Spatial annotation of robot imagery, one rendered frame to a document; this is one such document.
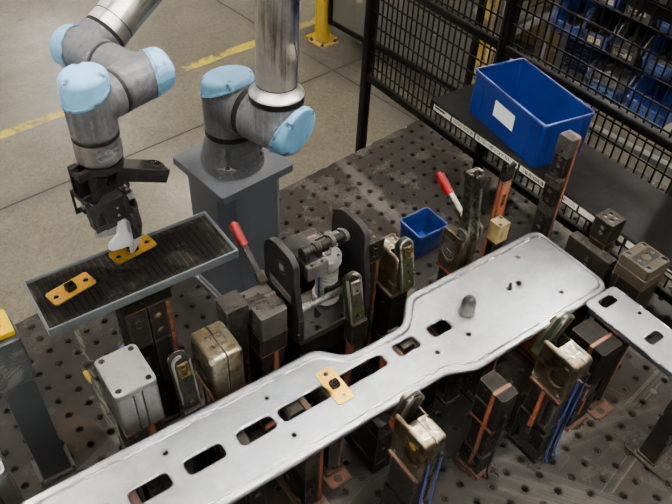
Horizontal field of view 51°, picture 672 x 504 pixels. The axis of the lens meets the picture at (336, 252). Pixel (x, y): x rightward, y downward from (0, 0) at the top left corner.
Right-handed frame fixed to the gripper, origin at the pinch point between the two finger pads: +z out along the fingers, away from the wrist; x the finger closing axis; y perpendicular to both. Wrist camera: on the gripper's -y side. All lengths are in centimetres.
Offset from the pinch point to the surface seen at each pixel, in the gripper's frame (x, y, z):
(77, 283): -2.2, 10.8, 5.1
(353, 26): -175, -244, 101
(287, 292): 19.8, -20.4, 12.4
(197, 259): 6.9, -9.1, 5.4
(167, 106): -203, -131, 121
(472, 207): 30, -65, 9
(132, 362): 15.7, 11.7, 10.4
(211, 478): 37.0, 12.1, 21.4
